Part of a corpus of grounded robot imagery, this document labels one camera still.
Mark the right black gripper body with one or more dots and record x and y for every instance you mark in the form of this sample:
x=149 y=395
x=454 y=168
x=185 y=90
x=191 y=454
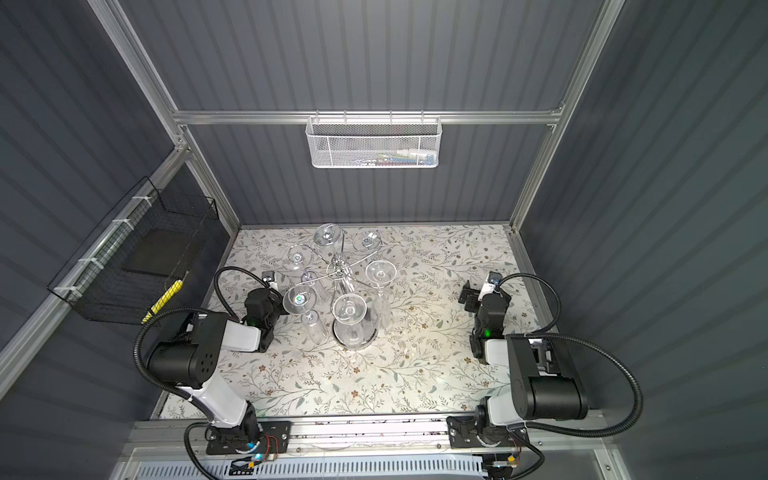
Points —
x=475 y=297

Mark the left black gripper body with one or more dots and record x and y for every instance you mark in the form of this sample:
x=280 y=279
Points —
x=272 y=294

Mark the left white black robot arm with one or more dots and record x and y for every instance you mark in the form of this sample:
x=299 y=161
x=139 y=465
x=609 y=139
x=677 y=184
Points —
x=188 y=364

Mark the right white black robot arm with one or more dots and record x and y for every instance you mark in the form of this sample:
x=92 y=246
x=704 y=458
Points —
x=542 y=380

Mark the chrome wine glass rack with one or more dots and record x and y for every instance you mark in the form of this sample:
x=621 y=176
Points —
x=340 y=273

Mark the yellow black striped tool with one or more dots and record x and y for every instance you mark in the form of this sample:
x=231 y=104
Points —
x=175 y=287

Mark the floral table mat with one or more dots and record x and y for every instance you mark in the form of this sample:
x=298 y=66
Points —
x=401 y=345

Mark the items in white basket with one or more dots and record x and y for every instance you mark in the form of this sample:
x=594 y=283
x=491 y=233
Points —
x=404 y=157

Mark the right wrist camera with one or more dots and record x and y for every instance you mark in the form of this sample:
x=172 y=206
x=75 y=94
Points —
x=491 y=285

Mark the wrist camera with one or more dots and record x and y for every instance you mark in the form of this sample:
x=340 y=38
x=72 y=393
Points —
x=269 y=277
x=491 y=285

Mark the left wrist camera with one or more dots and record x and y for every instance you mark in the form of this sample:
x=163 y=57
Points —
x=269 y=277

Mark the black wire basket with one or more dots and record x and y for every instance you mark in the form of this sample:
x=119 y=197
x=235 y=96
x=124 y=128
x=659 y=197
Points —
x=157 y=237

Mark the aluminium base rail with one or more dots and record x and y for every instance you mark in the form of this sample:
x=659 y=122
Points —
x=379 y=446

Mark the white wire mesh basket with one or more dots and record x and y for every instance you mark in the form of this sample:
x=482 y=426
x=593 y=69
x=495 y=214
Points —
x=335 y=145

